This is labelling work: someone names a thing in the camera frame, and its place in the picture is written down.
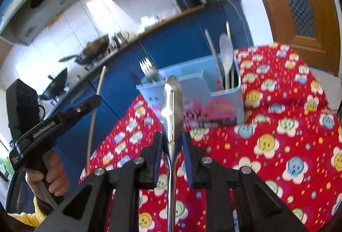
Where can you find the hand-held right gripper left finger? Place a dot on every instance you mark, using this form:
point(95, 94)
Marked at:
point(159, 149)

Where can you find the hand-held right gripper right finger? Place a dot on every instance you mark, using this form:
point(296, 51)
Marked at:
point(187, 157)

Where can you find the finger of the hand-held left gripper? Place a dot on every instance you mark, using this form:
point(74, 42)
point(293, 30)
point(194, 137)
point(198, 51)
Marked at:
point(77, 110)

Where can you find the large metal spoon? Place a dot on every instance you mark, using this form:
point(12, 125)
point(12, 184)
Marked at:
point(169, 114)

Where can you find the light blue plastic utensil holder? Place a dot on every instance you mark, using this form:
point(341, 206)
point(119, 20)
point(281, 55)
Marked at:
point(221, 109)

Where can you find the metal fork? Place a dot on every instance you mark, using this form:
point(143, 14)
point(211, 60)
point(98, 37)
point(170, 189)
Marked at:
point(148, 69)

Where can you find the white plastic spoon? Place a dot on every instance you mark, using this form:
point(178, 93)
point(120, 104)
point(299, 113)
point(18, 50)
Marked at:
point(226, 53)

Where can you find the person's left hand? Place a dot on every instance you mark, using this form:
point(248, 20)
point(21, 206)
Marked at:
point(57, 175)

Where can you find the black wok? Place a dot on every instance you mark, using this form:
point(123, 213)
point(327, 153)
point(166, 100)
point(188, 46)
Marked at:
point(57, 82)

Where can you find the gas stove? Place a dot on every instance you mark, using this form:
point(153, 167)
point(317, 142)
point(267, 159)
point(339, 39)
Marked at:
point(101, 59)

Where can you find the metal wok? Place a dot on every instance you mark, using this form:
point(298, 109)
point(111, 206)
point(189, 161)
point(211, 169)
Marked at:
point(93, 47)

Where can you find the metal kettle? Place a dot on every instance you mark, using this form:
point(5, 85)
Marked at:
point(120, 38)

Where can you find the red floral tablecloth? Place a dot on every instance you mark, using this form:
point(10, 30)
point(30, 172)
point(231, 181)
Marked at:
point(280, 114)

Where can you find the blue base cabinets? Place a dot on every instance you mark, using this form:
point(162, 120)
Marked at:
point(173, 42)

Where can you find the grey range hood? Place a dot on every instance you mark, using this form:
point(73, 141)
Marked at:
point(40, 7)

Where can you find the white plastic bags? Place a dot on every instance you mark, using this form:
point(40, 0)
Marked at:
point(151, 20)

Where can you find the wooden kitchen countertop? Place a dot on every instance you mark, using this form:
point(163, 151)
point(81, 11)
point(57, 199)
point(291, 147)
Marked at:
point(176, 19)

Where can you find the wooden door with glass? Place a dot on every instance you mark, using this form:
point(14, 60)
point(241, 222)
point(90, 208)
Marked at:
point(320, 20)

